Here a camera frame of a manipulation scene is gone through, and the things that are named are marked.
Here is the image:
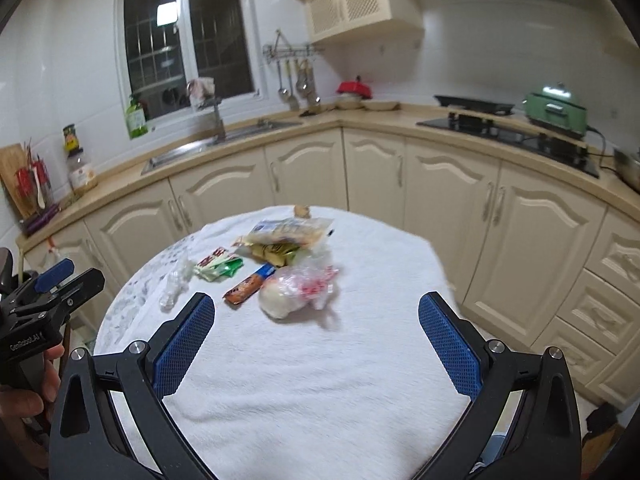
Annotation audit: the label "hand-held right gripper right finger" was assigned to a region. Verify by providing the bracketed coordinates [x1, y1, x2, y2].
[415, 291, 584, 480]

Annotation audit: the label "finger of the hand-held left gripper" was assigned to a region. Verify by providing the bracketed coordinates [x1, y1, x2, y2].
[7, 258, 75, 307]
[0, 268, 105, 334]

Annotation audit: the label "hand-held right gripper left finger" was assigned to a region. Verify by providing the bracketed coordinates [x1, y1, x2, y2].
[48, 292, 221, 480]

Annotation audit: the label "yellow crinkled wrapper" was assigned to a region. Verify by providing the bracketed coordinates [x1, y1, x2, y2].
[248, 241, 306, 267]

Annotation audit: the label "clear noodle packet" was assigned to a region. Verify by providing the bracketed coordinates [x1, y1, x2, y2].
[234, 216, 335, 248]

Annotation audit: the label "person's left hand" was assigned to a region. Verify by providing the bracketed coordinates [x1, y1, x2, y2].
[0, 344, 66, 441]

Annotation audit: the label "floral tablecloth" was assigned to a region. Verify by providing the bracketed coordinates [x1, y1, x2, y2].
[94, 232, 201, 356]

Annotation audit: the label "purple utensil rack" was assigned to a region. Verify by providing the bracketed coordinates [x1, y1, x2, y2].
[20, 202, 63, 237]

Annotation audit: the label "clear plastic wrap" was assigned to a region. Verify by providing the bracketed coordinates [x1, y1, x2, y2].
[159, 252, 193, 311]

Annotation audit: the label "orange snack wrapper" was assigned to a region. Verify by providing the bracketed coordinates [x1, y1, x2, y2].
[222, 264, 277, 307]

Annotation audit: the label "green snack packet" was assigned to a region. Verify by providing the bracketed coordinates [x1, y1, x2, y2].
[192, 246, 244, 283]

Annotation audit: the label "red utensil holder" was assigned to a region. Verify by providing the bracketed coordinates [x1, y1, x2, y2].
[15, 137, 51, 211]

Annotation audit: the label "large glass jar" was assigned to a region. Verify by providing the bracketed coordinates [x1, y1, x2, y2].
[66, 149, 98, 193]

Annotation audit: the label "clear bag with round bun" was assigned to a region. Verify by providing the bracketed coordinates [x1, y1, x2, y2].
[257, 255, 341, 321]

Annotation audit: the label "wooden cutting board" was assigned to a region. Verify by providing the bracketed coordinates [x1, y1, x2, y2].
[0, 143, 38, 221]

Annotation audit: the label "white terry towel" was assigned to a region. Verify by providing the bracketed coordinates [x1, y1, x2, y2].
[107, 204, 458, 480]

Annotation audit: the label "steel sink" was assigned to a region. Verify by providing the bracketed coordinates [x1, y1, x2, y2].
[141, 117, 305, 176]

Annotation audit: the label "dark floor bag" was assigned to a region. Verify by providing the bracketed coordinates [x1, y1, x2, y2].
[585, 402, 623, 443]

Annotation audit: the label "green dish soap bottle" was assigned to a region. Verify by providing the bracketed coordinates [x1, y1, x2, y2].
[126, 94, 149, 140]

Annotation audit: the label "steel faucet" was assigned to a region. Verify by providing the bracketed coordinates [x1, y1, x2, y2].
[207, 95, 227, 141]

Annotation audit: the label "black glass gas stove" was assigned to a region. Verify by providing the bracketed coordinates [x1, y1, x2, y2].
[416, 116, 601, 179]

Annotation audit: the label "pink cloth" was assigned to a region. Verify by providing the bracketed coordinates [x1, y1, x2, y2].
[186, 77, 217, 101]

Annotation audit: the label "steel pot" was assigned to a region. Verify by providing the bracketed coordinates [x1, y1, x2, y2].
[614, 147, 640, 191]

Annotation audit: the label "green electric cooker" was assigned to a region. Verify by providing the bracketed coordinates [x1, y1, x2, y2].
[523, 82, 588, 140]

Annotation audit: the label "steel spatula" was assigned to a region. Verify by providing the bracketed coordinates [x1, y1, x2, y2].
[286, 60, 301, 111]

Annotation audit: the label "steel ladle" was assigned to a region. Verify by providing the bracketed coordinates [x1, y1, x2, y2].
[276, 60, 292, 100]

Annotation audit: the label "red pot lid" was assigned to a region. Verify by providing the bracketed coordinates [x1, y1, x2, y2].
[336, 76, 375, 100]

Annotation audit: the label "hanging kitchen utensils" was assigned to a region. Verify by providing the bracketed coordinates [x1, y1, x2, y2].
[302, 60, 321, 106]

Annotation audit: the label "kitchen window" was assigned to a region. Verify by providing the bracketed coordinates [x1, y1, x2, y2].
[117, 0, 258, 111]

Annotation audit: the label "black power cable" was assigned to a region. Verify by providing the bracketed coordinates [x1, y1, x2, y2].
[585, 125, 621, 173]

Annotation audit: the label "wall utensil rail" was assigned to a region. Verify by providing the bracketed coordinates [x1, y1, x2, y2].
[262, 30, 326, 63]

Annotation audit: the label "cream lattice wall cabinet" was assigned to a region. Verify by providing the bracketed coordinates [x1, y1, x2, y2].
[300, 0, 426, 45]

